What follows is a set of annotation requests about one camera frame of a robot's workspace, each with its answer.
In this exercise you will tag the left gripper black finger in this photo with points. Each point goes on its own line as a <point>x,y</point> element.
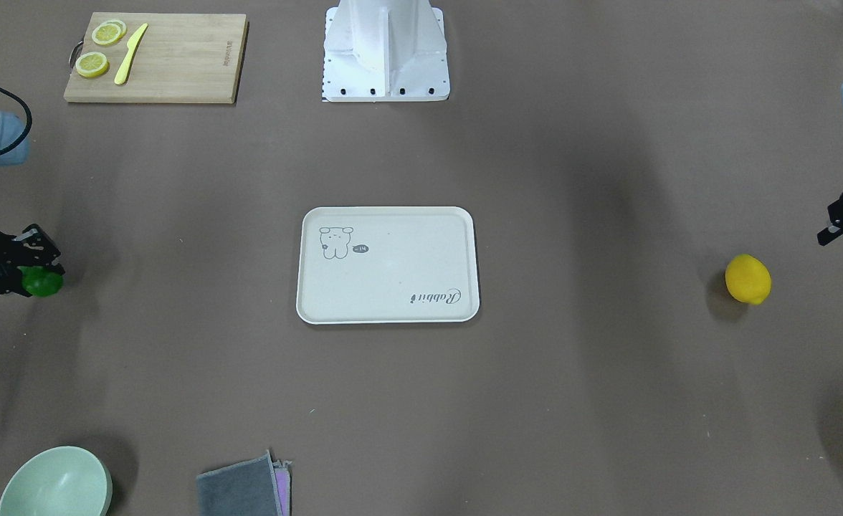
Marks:
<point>829,234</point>

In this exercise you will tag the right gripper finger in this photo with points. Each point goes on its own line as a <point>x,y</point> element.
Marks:
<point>11,282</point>
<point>35,248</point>

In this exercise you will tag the green lime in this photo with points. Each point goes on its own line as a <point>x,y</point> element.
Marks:
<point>40,281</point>

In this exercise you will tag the white rabbit print tray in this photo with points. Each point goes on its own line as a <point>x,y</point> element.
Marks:
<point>387,264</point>

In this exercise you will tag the yellow lemon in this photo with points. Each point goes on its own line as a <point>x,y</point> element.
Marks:
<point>748,280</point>

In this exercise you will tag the yellow plastic knife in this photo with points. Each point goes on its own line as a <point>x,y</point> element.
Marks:
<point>133,42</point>

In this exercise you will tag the lemon slice lower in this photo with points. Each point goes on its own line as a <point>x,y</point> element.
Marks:
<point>91,64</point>

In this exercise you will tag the lemon slice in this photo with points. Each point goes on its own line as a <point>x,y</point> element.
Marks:
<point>109,32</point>
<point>91,64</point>

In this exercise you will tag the pale green bowl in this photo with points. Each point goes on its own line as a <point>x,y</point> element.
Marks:
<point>65,480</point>

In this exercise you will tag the bamboo cutting board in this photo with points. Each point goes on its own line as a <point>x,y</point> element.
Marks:
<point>183,58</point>

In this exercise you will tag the lemon slice upper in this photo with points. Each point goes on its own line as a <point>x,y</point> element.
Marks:
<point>109,32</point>

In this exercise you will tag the folded grey cloth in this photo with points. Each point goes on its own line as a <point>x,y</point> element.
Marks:
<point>245,488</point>

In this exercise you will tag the purple cloth under grey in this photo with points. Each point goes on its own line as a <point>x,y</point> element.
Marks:
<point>283,480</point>

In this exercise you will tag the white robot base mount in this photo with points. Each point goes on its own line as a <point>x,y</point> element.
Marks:
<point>385,51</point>

